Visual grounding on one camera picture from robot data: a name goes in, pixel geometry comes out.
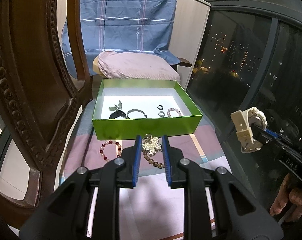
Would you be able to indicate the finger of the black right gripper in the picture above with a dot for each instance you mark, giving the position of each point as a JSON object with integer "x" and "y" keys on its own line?
{"x": 271, "y": 134}
{"x": 259, "y": 135}

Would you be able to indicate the right human hand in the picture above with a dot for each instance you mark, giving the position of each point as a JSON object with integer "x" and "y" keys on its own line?
{"x": 285, "y": 196}

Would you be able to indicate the white flower brooch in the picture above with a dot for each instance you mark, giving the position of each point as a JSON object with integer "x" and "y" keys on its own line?
{"x": 151, "y": 145}

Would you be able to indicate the dark grey wristwatch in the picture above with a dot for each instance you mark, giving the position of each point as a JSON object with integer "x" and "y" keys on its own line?
{"x": 118, "y": 114}

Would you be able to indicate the silver metal bangle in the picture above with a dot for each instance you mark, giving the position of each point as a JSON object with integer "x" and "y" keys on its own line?
{"x": 136, "y": 113}

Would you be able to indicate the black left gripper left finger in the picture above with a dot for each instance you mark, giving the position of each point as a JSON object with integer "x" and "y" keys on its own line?
{"x": 123, "y": 171}

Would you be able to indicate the carved brown wooden chair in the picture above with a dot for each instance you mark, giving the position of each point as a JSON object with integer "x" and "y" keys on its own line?
{"x": 39, "y": 101}

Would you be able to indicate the white plastic wristwatch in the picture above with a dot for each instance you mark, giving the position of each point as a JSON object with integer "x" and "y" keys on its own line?
{"x": 242, "y": 121}

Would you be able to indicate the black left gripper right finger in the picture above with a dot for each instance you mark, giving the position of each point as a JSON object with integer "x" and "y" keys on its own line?
{"x": 178, "y": 168}

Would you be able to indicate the pink cushion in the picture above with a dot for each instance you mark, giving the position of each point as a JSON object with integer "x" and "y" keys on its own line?
{"x": 127, "y": 65}

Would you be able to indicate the green cardboard box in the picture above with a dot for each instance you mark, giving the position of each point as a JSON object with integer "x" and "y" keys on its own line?
{"x": 125, "y": 108}

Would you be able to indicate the wooden armchair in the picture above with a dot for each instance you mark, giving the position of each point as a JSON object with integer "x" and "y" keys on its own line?
{"x": 188, "y": 30}

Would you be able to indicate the dark window frame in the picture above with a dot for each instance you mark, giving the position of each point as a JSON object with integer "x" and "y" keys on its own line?
{"x": 251, "y": 56}

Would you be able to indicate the blue plaid cloth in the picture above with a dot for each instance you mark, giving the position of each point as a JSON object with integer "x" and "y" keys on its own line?
{"x": 136, "y": 26}

